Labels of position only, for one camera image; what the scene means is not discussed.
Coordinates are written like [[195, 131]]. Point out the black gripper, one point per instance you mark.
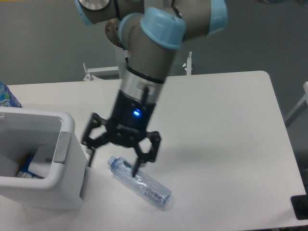
[[130, 120]]

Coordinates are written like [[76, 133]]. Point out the clear plastic water bottle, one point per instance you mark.
[[149, 188]]

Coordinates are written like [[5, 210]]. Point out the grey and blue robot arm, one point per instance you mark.
[[152, 36]]

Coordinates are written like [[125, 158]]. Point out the white plastic trash bin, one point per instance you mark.
[[23, 131]]

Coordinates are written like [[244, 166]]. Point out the blue snack wrapper in bin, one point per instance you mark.
[[23, 170]]

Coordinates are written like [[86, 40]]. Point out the black clamp at table edge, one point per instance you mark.
[[300, 206]]

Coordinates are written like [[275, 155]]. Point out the white pedestal base bracket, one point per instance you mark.
[[114, 72]]

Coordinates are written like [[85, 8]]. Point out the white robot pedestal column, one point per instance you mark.
[[122, 55]]

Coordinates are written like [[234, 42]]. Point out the white frame at right edge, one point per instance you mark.
[[299, 107]]

